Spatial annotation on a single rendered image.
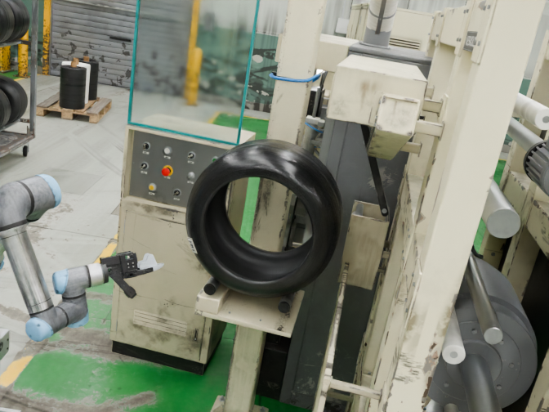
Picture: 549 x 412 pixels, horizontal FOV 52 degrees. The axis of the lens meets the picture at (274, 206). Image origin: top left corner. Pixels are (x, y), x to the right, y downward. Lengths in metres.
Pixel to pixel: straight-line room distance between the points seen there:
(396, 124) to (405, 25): 3.76
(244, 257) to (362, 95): 0.98
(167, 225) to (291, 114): 0.95
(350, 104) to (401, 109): 0.16
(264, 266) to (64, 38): 9.80
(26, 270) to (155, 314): 1.32
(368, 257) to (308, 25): 0.91
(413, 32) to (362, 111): 3.68
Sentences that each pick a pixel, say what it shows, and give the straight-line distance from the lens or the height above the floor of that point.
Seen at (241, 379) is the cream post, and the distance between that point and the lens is 2.73.
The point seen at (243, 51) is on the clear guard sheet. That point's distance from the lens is 2.60.
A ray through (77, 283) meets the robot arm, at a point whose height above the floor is 0.97.
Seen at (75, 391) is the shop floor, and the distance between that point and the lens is 3.07.
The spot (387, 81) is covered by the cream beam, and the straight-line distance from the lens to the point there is 1.57.
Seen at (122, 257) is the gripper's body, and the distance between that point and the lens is 1.97.
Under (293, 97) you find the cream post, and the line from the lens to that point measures 2.22.
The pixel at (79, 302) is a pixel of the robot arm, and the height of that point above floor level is 0.91.
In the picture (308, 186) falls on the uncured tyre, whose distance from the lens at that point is 1.89.
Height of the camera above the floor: 1.90
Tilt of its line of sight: 19 degrees down
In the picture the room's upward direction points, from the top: 10 degrees clockwise
